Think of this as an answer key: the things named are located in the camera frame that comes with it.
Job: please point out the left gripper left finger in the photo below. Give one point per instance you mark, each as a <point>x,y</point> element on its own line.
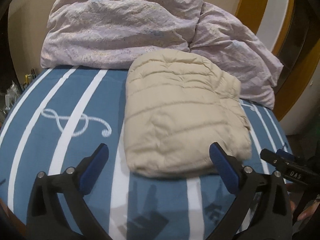
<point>45,216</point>

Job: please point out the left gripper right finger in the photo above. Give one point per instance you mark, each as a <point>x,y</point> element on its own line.
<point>272,218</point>

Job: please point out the beige puffer jacket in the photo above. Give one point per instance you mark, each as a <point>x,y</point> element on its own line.
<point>177,105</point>

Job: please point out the person right hand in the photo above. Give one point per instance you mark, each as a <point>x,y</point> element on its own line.
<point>303,203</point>

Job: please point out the blue white striped bedsheet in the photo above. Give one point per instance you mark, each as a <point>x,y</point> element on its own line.
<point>63,117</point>

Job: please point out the clutter on nightstand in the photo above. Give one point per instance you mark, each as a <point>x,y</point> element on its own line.
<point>9,98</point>

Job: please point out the lilac floral duvet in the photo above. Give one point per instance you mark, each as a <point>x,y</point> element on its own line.
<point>111,34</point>

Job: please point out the wooden door frame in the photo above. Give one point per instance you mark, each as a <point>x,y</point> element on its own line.
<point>290,29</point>

